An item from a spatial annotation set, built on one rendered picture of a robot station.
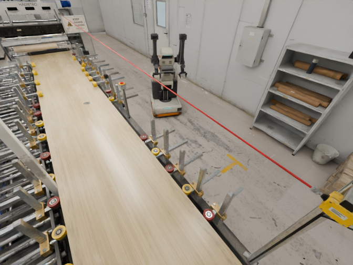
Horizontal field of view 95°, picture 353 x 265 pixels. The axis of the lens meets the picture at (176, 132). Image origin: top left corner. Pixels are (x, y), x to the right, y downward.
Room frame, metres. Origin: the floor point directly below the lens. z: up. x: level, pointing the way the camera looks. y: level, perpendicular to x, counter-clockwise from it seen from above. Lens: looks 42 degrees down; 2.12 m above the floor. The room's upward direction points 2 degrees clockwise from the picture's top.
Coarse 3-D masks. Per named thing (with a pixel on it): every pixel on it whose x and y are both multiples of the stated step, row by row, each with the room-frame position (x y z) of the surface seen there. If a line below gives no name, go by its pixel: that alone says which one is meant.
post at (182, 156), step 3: (180, 150) 0.91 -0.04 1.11; (183, 150) 0.91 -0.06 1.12; (180, 153) 0.91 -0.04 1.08; (183, 153) 0.90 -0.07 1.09; (180, 156) 0.91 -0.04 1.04; (183, 156) 0.90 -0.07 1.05; (180, 159) 0.90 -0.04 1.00; (183, 159) 0.91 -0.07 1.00; (180, 162) 0.90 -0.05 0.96; (183, 162) 0.91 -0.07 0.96; (180, 165) 0.90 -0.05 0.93; (183, 165) 0.91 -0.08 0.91; (180, 168) 0.90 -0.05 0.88; (183, 168) 0.91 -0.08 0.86; (180, 177) 0.89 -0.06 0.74
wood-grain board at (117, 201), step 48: (48, 96) 2.05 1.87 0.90; (96, 96) 2.10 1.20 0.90; (48, 144) 1.12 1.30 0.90; (96, 144) 1.14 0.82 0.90; (144, 144) 1.17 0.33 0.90; (96, 192) 0.62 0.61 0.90; (144, 192) 0.64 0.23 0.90; (96, 240) 0.30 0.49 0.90; (144, 240) 0.31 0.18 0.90; (192, 240) 0.32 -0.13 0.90
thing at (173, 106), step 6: (150, 96) 3.38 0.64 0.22; (156, 102) 3.03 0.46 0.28; (162, 102) 3.04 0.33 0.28; (168, 102) 3.05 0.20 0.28; (174, 102) 3.06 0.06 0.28; (156, 108) 2.81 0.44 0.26; (162, 108) 2.84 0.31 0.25; (168, 108) 2.85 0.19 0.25; (174, 108) 2.89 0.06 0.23; (180, 108) 2.92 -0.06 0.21; (156, 114) 2.81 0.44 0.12; (162, 114) 2.83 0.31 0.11; (168, 114) 2.86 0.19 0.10; (174, 114) 2.89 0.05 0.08; (180, 114) 2.92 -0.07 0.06
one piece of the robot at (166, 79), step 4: (160, 56) 2.97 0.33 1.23; (160, 60) 2.89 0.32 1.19; (164, 60) 2.91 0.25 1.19; (168, 60) 2.93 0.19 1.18; (172, 60) 2.94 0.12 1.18; (160, 64) 2.90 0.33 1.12; (164, 64) 2.92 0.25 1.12; (168, 64) 2.93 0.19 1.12; (172, 64) 2.95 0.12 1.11; (164, 76) 2.94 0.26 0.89; (168, 76) 2.95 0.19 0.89; (172, 76) 2.97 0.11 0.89; (164, 80) 2.92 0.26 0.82; (168, 80) 2.94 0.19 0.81; (172, 80) 2.98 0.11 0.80; (164, 84) 2.88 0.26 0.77; (168, 84) 2.90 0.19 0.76; (172, 84) 2.92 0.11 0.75
